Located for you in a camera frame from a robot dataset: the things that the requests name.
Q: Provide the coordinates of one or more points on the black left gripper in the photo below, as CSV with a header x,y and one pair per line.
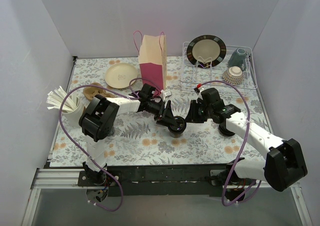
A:
x,y
163,112

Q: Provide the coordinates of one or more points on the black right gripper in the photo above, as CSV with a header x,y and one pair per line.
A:
x,y
196,111

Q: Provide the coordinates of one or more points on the black plastic cup lid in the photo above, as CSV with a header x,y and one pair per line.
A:
x,y
179,127

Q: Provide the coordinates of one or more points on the pink paper gift bag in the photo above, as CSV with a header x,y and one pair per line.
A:
x,y
152,58

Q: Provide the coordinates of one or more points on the black printed coffee cup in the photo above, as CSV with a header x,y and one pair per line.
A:
x,y
175,135

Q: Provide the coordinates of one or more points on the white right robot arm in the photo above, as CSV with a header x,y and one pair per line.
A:
x,y
283,164

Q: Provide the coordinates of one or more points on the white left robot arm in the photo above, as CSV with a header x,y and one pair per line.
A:
x,y
97,121

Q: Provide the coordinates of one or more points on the floral patterned table mat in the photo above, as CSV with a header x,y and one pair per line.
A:
x,y
137,139

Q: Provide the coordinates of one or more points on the stack of black lids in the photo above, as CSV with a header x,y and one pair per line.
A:
x,y
223,130

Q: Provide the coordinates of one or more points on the patterned ceramic bowl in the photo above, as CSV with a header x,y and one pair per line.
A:
x,y
233,75

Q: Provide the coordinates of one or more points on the stack of black cups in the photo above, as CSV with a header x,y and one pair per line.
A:
x,y
111,132

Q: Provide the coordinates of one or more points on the dark rimmed dinner plate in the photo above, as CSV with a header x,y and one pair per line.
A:
x,y
206,51

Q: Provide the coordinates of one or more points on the cream round plate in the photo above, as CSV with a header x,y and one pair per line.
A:
x,y
119,75

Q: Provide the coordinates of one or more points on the grey blue mug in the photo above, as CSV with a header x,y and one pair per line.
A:
x,y
237,58

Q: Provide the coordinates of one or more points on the brown cardboard cup carrier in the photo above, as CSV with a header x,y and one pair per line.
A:
x,y
90,92

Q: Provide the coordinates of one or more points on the white straw holder cup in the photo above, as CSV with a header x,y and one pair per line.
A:
x,y
74,116

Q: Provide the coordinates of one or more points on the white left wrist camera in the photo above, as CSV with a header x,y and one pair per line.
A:
x,y
165,94

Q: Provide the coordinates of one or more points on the white wire dish rack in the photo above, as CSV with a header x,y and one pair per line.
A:
x,y
191,75

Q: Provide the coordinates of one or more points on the black table edge rail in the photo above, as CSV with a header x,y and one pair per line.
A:
x,y
198,179

